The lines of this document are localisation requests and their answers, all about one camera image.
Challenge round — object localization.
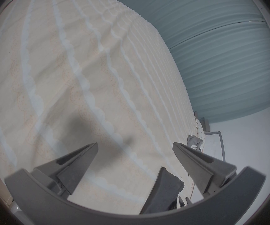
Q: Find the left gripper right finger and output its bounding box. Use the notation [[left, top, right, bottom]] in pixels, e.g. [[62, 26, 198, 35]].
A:
[[172, 142, 238, 200]]

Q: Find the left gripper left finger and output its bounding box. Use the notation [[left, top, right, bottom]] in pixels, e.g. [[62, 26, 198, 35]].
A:
[[33, 142, 99, 195]]

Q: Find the black T-shirt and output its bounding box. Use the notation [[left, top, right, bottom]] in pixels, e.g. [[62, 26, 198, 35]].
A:
[[140, 167, 185, 215]]

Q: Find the pile of clothes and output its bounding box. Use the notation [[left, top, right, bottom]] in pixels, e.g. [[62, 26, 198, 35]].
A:
[[187, 135, 204, 153]]

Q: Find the bed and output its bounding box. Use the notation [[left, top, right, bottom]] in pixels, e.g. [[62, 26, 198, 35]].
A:
[[0, 0, 226, 216]]

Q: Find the white printed pillow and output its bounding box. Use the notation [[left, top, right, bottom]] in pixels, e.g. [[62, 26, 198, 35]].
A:
[[194, 116, 207, 145]]

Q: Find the grey bedside table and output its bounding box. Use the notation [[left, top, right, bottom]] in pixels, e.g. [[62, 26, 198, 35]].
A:
[[194, 112, 211, 131]]

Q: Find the blue-green curtain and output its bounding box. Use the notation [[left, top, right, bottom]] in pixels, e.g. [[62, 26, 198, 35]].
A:
[[169, 20, 270, 124], [116, 0, 267, 50]]

